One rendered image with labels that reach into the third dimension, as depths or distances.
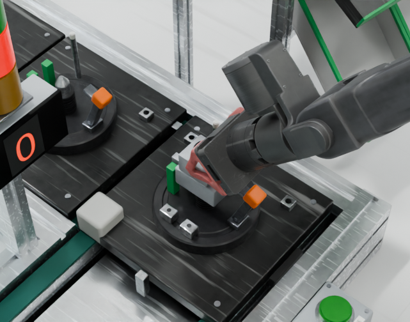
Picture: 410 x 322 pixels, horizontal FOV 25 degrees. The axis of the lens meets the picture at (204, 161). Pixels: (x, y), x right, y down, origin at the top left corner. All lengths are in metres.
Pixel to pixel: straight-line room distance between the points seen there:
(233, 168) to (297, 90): 0.14
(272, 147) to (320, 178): 0.31
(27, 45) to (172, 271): 0.46
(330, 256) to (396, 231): 0.19
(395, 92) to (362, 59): 0.45
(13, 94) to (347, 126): 0.33
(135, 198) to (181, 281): 0.14
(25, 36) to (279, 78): 0.61
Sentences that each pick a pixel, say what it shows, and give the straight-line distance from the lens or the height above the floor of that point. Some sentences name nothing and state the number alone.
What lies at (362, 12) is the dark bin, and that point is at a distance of 1.16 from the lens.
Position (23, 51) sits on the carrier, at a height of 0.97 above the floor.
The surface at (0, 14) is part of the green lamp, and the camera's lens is 0.88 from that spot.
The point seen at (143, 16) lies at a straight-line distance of 1.64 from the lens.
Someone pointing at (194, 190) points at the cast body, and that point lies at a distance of 1.16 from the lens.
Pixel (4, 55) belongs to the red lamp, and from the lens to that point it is 0.91.
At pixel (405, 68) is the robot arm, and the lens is 0.85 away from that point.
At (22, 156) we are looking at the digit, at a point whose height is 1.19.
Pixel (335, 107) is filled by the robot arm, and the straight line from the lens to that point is 0.90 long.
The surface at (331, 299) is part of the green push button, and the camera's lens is 1.15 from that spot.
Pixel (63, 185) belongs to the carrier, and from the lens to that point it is 1.26.
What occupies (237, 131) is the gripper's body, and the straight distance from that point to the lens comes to 1.03.
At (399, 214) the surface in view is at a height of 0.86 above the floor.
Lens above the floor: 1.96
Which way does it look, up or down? 51 degrees down
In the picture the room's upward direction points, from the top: straight up
